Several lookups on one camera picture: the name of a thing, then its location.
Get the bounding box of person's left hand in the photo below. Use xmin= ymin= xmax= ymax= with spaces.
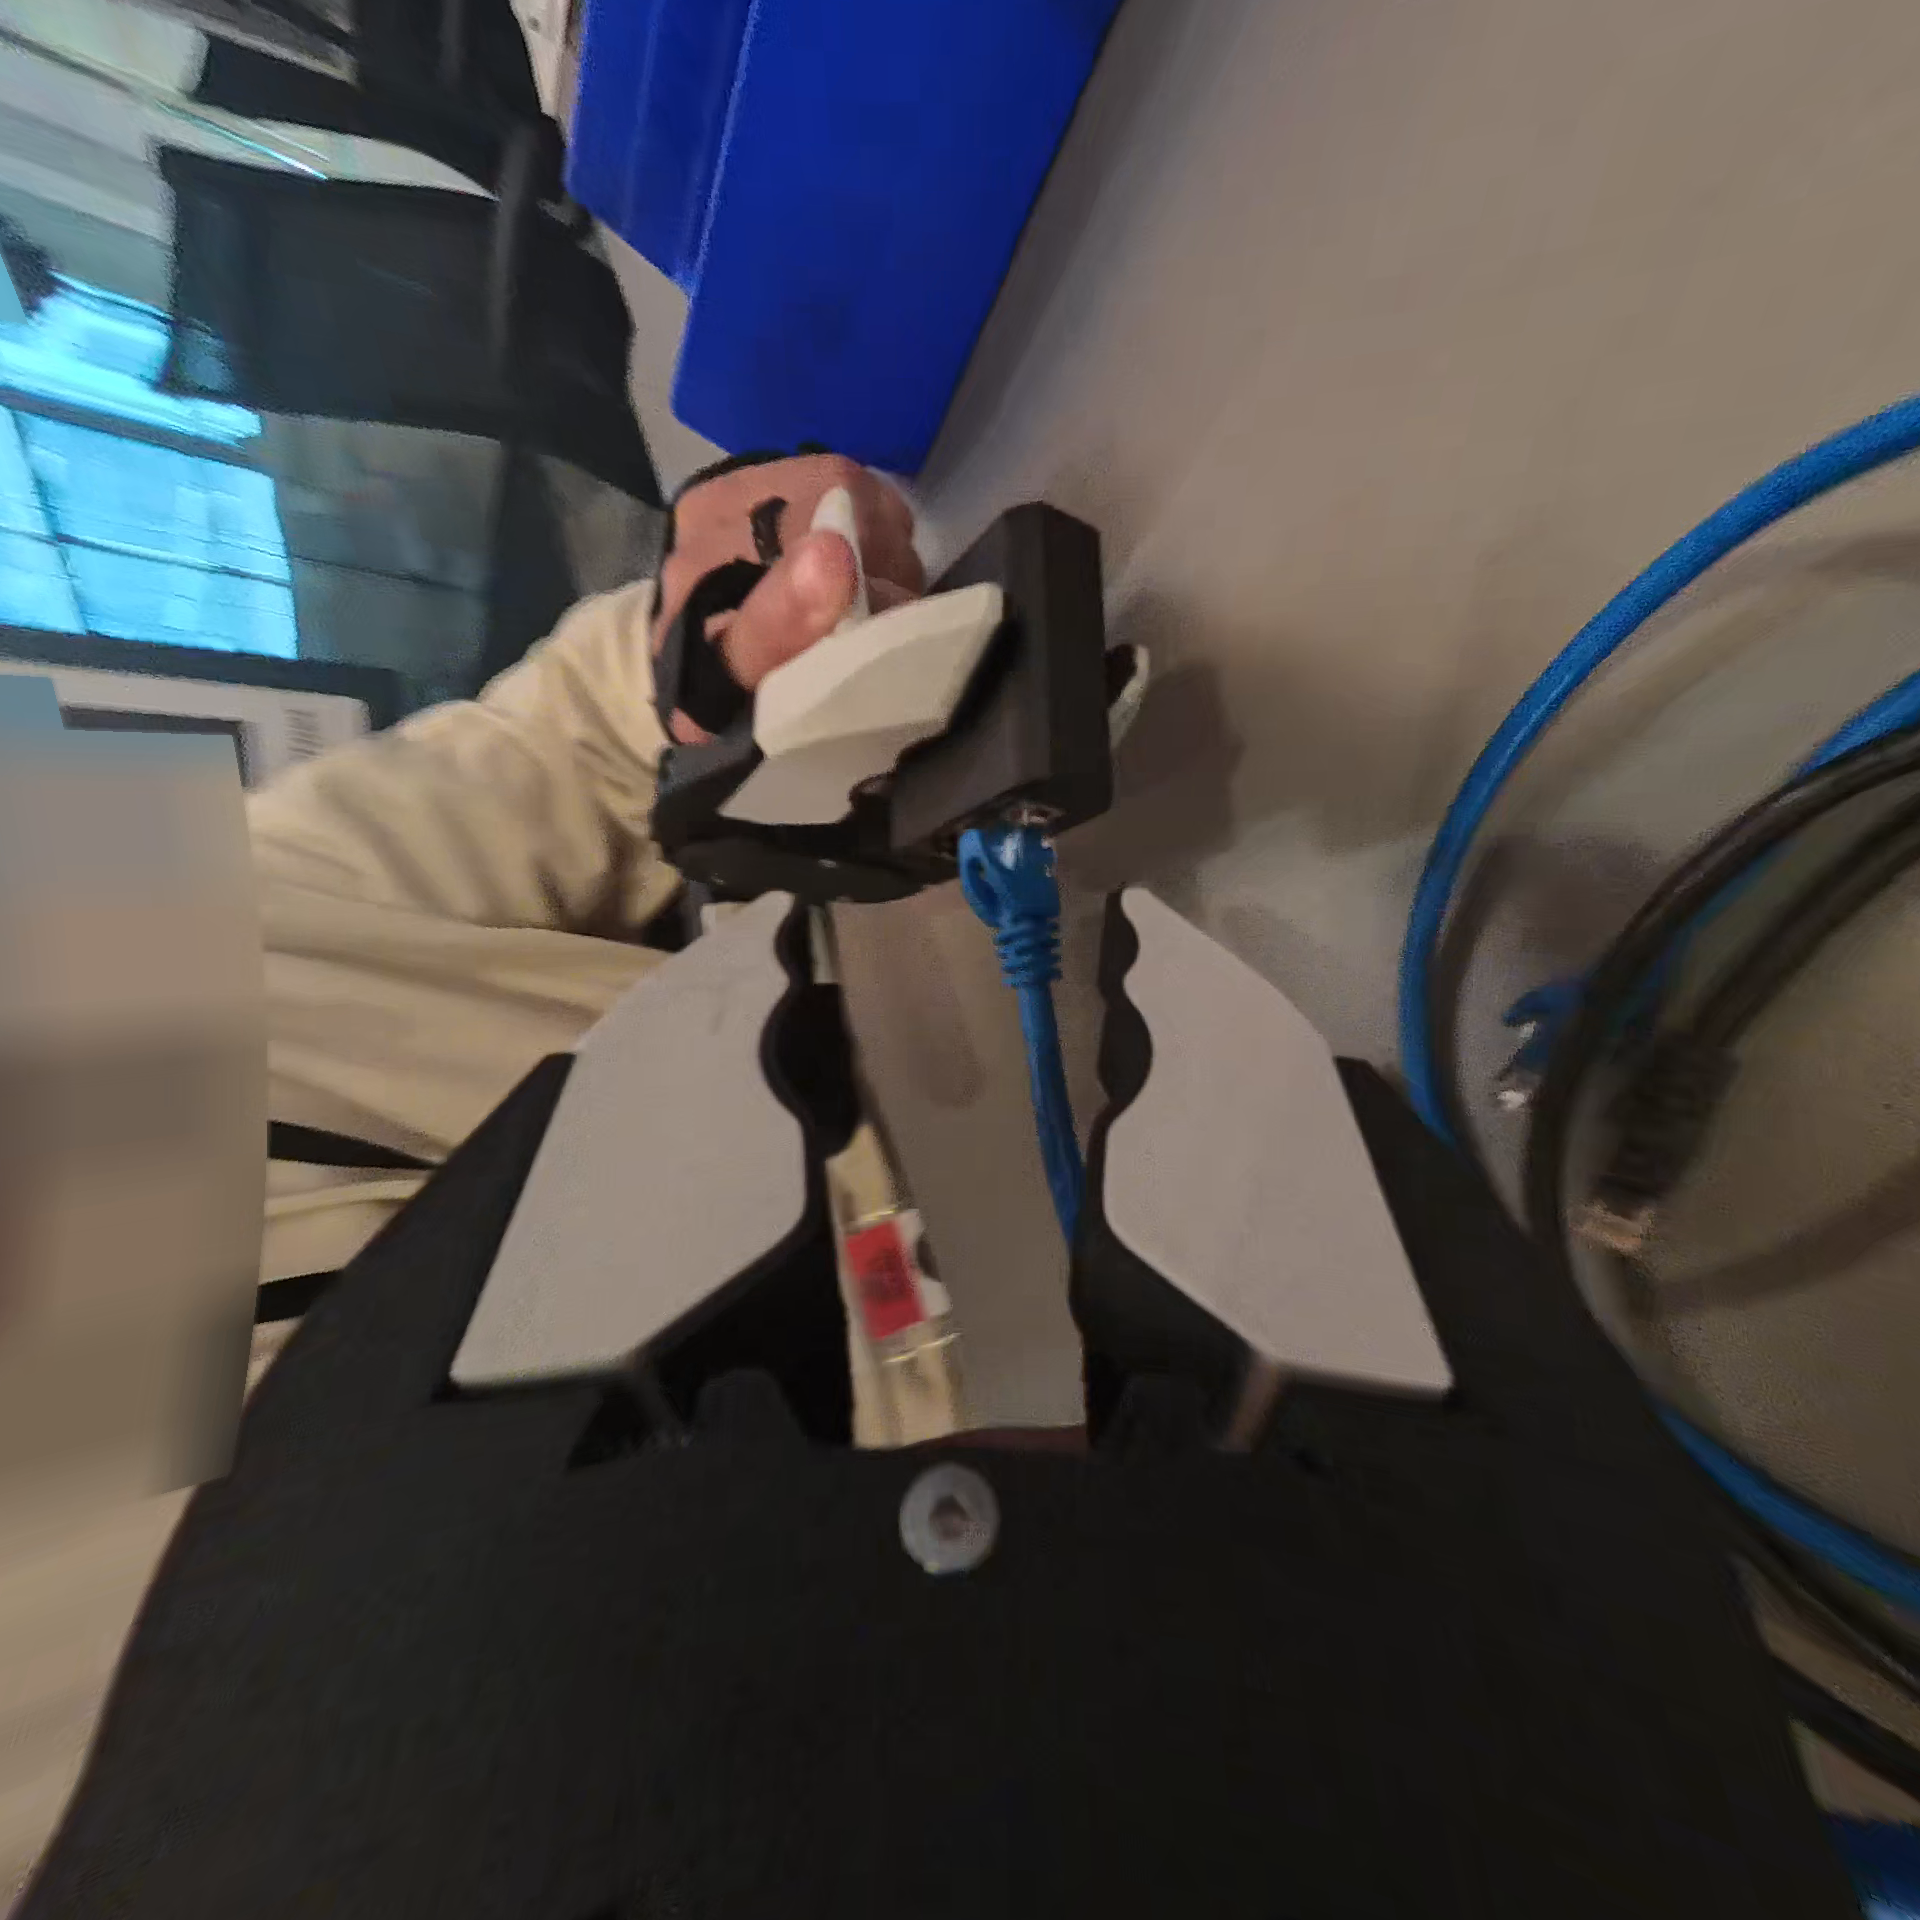
xmin=655 ymin=450 xmax=934 ymax=746

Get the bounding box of person's left forearm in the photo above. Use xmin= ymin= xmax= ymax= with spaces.
xmin=239 ymin=580 xmax=712 ymax=1000

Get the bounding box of black ethernet cable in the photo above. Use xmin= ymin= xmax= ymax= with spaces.
xmin=1423 ymin=736 xmax=1920 ymax=1801

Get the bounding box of blue plastic bin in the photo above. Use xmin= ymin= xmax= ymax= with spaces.
xmin=564 ymin=0 xmax=1128 ymax=485

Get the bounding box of blue ethernet cable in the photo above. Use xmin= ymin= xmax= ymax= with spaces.
xmin=950 ymin=390 xmax=1920 ymax=1624

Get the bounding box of black ethernet port adapter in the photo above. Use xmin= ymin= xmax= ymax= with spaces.
xmin=889 ymin=504 xmax=1120 ymax=848

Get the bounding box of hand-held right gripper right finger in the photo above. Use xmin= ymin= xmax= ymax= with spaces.
xmin=1073 ymin=883 xmax=1460 ymax=1450

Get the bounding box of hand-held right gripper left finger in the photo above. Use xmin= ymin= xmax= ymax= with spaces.
xmin=448 ymin=897 xmax=860 ymax=1450

